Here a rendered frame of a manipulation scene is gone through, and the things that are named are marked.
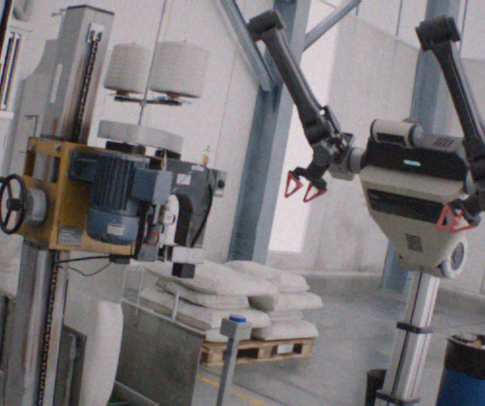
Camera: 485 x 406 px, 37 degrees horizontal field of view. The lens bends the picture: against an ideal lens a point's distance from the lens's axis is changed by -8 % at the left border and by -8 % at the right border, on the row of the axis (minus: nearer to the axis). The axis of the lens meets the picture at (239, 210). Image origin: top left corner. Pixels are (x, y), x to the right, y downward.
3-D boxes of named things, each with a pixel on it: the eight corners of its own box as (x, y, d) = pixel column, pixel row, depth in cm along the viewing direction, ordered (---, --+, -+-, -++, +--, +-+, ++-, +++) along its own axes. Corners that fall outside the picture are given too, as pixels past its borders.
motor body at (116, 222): (146, 248, 214) (161, 159, 213) (103, 245, 203) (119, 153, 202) (115, 238, 225) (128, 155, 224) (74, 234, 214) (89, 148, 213)
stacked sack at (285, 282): (311, 295, 594) (315, 276, 593) (275, 295, 563) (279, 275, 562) (250, 276, 640) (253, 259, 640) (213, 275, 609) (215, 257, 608)
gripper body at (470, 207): (451, 201, 193) (470, 185, 190) (466, 205, 201) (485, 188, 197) (463, 221, 190) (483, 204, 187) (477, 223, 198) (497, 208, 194)
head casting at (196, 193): (204, 248, 258) (219, 159, 257) (148, 244, 241) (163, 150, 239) (149, 231, 279) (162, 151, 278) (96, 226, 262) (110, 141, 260)
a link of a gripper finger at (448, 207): (426, 218, 196) (451, 197, 191) (438, 220, 201) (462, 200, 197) (439, 240, 193) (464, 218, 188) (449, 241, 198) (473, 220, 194)
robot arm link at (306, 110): (278, 10, 231) (248, 24, 234) (273, 8, 225) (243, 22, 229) (337, 131, 231) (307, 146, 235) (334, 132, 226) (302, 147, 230)
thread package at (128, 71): (153, 97, 241) (163, 47, 240) (118, 89, 231) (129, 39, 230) (126, 95, 251) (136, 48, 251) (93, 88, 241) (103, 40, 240)
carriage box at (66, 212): (134, 256, 237) (152, 156, 235) (46, 249, 213) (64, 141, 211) (92, 240, 254) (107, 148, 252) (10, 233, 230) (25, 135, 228)
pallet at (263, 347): (312, 356, 596) (315, 339, 595) (206, 366, 507) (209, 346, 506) (237, 329, 651) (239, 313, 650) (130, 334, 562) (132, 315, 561)
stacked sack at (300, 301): (326, 312, 595) (329, 295, 594) (269, 314, 546) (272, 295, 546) (284, 300, 626) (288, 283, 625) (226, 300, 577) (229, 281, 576)
